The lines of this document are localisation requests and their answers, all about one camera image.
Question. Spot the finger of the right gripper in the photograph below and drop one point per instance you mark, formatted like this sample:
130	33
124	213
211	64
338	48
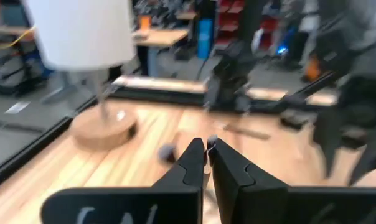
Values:
328	146
373	155

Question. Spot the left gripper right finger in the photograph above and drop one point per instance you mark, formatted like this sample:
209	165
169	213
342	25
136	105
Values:
253	199

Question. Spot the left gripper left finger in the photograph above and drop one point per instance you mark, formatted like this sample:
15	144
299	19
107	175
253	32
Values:
175	199

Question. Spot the fluffy dark powder brush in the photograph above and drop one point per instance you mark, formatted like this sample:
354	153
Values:
167	152

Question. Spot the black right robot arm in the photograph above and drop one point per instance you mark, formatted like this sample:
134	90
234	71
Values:
230	84

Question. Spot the red storage bin shelf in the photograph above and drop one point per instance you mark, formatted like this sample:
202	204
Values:
227	28

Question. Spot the wooden background desk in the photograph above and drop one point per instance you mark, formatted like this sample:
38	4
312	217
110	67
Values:
163	37

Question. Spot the blue bin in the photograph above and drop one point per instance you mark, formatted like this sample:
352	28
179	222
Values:
205	39

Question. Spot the white shade wooden table lamp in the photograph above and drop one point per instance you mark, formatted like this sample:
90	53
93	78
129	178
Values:
82	31

